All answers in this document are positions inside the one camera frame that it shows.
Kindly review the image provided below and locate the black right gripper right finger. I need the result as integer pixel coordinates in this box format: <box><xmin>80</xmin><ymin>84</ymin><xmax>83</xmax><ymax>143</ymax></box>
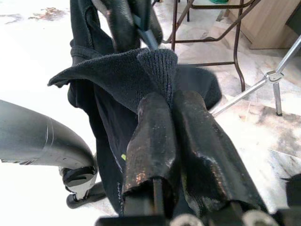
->
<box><xmin>173</xmin><ymin>90</ymin><xmax>269</xmax><ymax>213</ymax></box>

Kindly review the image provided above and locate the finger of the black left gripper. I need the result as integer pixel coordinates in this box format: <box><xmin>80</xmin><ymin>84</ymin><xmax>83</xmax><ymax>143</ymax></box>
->
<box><xmin>105</xmin><ymin>0</ymin><xmax>142</xmax><ymax>52</ymax></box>
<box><xmin>141</xmin><ymin>0</ymin><xmax>164</xmax><ymax>45</ymax></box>

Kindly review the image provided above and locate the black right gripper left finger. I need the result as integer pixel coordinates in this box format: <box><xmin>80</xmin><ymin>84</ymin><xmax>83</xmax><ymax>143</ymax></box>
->
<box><xmin>122</xmin><ymin>91</ymin><xmax>180</xmax><ymax>217</ymax></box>

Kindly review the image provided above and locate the green hooked clothes hanger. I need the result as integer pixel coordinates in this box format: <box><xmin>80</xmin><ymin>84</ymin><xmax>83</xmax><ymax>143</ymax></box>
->
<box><xmin>133</xmin><ymin>13</ymin><xmax>162</xmax><ymax>51</ymax></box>

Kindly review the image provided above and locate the black shirt white FSL print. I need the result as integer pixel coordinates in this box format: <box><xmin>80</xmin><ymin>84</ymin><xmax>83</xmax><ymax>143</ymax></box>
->
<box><xmin>47</xmin><ymin>0</ymin><xmax>223</xmax><ymax>217</ymax></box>

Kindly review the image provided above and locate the marble folding table red edge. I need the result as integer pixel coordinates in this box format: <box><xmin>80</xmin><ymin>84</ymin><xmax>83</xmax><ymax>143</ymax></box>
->
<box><xmin>162</xmin><ymin>0</ymin><xmax>261</xmax><ymax>92</ymax></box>

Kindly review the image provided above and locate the chrome clothes rack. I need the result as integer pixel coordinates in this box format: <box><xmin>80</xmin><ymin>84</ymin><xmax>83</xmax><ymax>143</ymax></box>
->
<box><xmin>210</xmin><ymin>35</ymin><xmax>301</xmax><ymax>118</ymax></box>

